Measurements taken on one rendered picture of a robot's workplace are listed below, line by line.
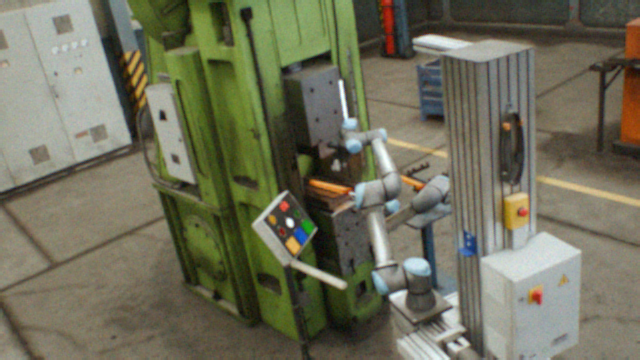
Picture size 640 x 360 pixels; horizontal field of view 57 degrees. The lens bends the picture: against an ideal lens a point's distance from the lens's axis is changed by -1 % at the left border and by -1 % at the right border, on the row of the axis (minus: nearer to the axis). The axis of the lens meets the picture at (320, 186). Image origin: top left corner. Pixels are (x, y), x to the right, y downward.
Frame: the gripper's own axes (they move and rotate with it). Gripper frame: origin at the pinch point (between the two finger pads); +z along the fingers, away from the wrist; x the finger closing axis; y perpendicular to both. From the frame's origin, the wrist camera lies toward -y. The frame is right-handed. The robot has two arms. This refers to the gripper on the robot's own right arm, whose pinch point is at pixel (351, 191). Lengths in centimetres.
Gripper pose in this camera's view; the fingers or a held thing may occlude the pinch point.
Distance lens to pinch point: 365.2
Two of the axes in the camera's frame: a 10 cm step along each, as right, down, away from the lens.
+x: 7.1, -4.0, 5.8
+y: 1.7, 9.0, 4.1
